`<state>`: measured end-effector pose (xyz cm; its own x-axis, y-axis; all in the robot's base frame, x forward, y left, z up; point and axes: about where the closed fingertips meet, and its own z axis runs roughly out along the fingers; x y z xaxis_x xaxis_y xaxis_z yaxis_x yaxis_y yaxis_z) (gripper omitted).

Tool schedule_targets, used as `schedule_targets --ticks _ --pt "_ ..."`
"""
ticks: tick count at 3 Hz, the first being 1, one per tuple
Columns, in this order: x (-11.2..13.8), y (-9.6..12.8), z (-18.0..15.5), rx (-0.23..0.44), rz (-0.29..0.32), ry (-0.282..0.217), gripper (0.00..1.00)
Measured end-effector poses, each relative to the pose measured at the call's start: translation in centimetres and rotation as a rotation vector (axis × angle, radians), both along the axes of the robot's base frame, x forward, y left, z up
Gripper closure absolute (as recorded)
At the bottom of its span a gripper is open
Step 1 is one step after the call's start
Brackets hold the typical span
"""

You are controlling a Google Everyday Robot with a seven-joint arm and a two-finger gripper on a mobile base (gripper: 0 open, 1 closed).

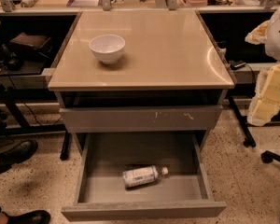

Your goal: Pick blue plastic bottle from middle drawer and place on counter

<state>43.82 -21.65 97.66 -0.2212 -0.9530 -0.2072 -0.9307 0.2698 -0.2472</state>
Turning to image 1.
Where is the black shoe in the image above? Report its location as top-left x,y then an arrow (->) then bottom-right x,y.
0,140 -> 38,174
4,210 -> 50,224

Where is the small black device on ledge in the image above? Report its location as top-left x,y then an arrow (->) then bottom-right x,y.
230,61 -> 245,70

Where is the closed grey top drawer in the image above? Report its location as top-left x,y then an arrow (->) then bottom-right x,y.
60,105 -> 222,133

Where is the black table leg right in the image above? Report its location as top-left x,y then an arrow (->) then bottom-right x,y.
228,96 -> 256,147

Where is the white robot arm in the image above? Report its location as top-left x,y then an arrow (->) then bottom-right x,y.
245,7 -> 280,126

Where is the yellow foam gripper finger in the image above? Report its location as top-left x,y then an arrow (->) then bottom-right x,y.
245,21 -> 269,45
251,63 -> 280,126

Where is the grey drawer cabinet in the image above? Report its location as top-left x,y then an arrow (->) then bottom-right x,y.
47,9 -> 236,156

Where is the black table leg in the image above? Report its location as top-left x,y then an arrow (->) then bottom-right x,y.
60,132 -> 71,161
228,96 -> 256,147

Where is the black shoe upper left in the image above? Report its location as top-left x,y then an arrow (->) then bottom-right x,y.
0,140 -> 38,174

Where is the open grey middle drawer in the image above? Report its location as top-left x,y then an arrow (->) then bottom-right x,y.
62,132 -> 226,221

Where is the white ceramic bowl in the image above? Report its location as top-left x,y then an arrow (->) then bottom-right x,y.
89,35 -> 125,64

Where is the black shoe lower left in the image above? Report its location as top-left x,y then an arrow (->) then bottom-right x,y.
4,210 -> 50,224

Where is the black table leg left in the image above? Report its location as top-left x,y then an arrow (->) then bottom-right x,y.
60,132 -> 71,161

